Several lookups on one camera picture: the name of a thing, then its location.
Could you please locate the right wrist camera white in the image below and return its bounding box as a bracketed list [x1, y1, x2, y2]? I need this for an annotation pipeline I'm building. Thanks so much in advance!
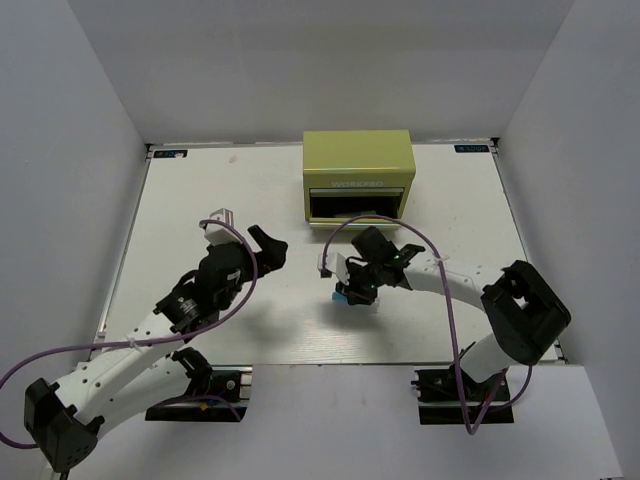
[317, 252, 349, 285]

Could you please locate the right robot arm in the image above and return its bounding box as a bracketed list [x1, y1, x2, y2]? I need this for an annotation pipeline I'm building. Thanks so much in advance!
[327, 227, 571, 399]

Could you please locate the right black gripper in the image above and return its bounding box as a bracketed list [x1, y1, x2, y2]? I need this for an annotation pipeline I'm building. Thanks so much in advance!
[337, 259, 386, 304]

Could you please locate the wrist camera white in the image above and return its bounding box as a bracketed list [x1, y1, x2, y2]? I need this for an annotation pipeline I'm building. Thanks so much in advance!
[317, 252, 349, 285]
[198, 208, 241, 246]

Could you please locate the green metal tool chest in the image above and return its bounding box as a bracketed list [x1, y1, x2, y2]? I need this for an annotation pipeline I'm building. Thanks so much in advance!
[302, 130, 416, 230]

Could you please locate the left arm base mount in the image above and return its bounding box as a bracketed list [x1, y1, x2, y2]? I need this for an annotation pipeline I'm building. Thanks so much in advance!
[145, 366, 253, 423]

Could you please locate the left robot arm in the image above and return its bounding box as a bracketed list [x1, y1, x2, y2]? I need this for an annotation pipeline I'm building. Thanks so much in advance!
[23, 220, 288, 475]

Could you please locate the blue table label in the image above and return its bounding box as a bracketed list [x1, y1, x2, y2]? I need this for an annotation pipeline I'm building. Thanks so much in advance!
[454, 144, 490, 153]
[153, 149, 188, 159]

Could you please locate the right blue table label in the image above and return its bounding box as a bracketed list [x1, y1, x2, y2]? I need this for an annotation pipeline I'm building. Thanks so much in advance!
[454, 144, 490, 153]

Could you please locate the left blue table label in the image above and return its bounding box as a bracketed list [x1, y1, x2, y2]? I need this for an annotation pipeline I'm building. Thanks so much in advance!
[153, 149, 188, 159]

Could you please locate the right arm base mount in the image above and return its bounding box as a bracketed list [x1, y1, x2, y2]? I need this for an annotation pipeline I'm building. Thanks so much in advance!
[406, 367, 516, 426]

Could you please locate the blue highlighter marker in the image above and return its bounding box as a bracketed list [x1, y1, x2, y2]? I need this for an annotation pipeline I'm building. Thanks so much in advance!
[331, 292, 380, 306]

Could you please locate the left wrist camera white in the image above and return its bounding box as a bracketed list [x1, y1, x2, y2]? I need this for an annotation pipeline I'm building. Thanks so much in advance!
[198, 208, 241, 246]

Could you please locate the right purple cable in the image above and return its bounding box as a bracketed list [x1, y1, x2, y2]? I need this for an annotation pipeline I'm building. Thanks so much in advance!
[319, 215, 534, 436]

